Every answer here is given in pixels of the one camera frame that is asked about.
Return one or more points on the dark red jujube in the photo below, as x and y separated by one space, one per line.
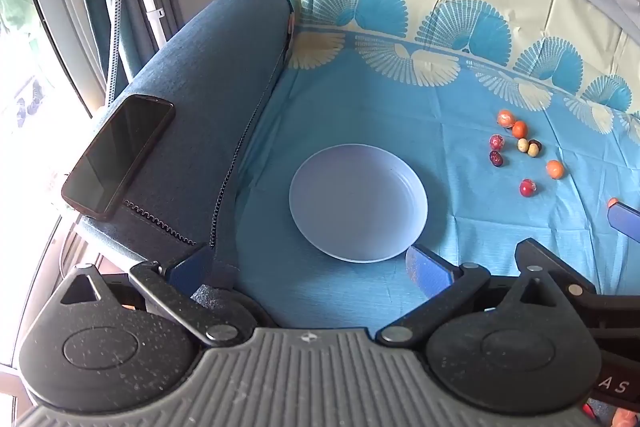
495 158

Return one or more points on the plastic-wrapped tangerine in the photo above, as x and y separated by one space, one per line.
505 118

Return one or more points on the white window frame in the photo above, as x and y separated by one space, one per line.
55 7

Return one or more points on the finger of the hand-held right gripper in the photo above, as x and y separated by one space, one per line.
627 218
555 266

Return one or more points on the small orange tangerine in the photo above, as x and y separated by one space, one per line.
613 202
520 129
555 169

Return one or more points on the person's right hand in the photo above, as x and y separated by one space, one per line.
627 419

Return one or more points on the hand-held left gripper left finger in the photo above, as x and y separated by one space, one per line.
190 269

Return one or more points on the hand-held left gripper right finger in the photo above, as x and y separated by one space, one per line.
432 272

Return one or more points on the blue cream printed cloth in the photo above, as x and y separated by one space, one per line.
350 107

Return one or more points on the red netted fruit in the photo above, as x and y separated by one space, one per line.
496 142

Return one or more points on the black smartphone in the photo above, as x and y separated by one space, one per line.
117 154

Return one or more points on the red wrapped fruit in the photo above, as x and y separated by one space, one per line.
527 188

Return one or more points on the dark brown jujube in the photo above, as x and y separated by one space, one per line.
536 143

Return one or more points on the light blue plate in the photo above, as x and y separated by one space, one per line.
357 202

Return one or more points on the beige longan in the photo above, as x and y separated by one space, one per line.
522 145
533 151

